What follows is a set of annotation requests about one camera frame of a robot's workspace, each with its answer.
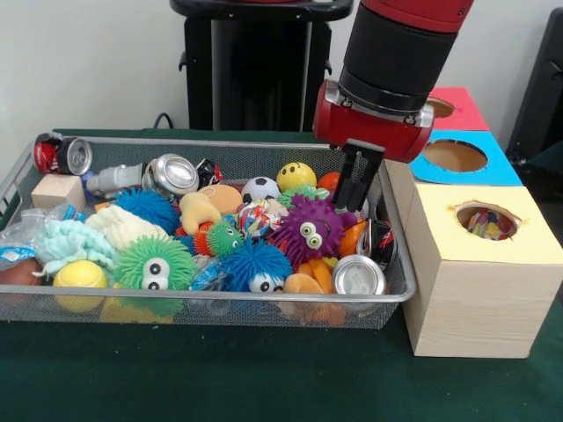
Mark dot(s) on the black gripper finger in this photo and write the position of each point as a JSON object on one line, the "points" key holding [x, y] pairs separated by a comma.
{"points": [[365, 184], [345, 184]]}

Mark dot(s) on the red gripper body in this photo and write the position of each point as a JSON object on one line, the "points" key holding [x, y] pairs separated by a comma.
{"points": [[374, 129]]}

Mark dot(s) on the polka dot cloth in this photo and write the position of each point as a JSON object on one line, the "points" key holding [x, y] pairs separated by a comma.
{"points": [[488, 226]]}

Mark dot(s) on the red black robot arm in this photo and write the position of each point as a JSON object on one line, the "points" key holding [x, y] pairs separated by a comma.
{"points": [[396, 53]]}

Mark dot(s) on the metal mesh bin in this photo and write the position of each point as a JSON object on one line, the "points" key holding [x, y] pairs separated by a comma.
{"points": [[264, 307]]}

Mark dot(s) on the wooden box with three holes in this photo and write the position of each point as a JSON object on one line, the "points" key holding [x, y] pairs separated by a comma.
{"points": [[475, 316]]}

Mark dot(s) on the orange ball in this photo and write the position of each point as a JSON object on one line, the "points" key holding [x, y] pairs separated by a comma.
{"points": [[327, 182]]}

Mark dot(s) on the white baseball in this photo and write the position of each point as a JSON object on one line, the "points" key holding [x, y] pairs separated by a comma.
{"points": [[365, 210]]}

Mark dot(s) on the purple spiky monster toy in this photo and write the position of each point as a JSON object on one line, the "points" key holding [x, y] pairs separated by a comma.
{"points": [[308, 215]]}

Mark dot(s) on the yellow smiley ball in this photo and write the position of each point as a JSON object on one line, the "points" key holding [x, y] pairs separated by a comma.
{"points": [[296, 176]]}

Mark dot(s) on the small soccer ball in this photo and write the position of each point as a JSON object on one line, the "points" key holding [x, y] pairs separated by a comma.
{"points": [[260, 189]]}

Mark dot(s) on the blue puffer ball with eyes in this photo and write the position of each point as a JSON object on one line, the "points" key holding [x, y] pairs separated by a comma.
{"points": [[255, 264]]}

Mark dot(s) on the black stand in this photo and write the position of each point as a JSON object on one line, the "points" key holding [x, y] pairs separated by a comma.
{"points": [[541, 88]]}

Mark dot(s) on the plain blue puffer ball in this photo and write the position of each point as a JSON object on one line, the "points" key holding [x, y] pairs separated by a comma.
{"points": [[147, 206]]}

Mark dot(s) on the green spiky puffer toy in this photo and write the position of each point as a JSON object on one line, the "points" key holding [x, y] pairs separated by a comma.
{"points": [[151, 264]]}

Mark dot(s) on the mint green cloth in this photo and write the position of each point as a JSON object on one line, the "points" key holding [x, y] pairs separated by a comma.
{"points": [[70, 242]]}

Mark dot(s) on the yellow tennis ball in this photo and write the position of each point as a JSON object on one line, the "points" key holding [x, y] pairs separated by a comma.
{"points": [[79, 274]]}

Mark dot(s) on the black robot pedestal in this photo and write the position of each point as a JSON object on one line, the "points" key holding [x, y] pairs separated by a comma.
{"points": [[264, 66]]}

